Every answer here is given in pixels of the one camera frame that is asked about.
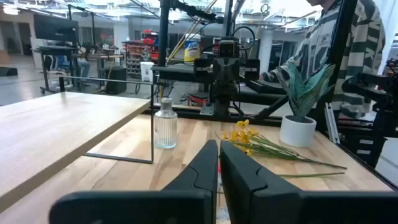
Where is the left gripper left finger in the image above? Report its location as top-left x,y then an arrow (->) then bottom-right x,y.
49,139 -> 218,224

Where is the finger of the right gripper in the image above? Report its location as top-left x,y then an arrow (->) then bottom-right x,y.
226,58 -> 240,83
213,58 -> 227,83

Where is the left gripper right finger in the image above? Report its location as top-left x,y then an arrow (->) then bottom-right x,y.
219,140 -> 398,224

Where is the yellow artificial flower bunch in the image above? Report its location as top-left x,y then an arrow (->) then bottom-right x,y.
216,119 -> 348,170

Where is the ribbed clear glass vase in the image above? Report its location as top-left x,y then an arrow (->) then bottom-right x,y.
153,97 -> 178,149

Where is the yellow white wipes canister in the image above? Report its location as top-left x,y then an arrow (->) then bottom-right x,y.
183,33 -> 201,63

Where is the black workbench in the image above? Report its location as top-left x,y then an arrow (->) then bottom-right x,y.
152,63 -> 215,83

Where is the white round pillar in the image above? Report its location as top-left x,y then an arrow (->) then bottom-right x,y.
257,29 -> 274,75

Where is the white waste bin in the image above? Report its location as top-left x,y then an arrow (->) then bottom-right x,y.
140,61 -> 155,82

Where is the red parts bin rack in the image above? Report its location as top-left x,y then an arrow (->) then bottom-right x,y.
123,29 -> 159,78

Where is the snake plant in white pot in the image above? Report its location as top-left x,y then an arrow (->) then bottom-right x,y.
275,61 -> 336,148

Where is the black speaker box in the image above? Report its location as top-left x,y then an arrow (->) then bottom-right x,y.
105,65 -> 127,95

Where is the silver aluminium extrusion bar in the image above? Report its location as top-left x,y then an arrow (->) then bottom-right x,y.
324,102 -> 341,144

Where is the person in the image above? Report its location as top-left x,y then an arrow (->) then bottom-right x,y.
259,0 -> 386,119

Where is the black computer monitor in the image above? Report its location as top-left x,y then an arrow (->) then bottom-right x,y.
33,14 -> 79,43

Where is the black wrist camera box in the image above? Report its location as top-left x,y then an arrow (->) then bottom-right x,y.
217,39 -> 240,58

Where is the black aluminium rig frame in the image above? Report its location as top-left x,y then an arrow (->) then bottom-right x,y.
150,0 -> 398,191

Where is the wooden shelf black metal frame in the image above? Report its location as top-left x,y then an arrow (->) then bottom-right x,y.
0,75 -> 155,214

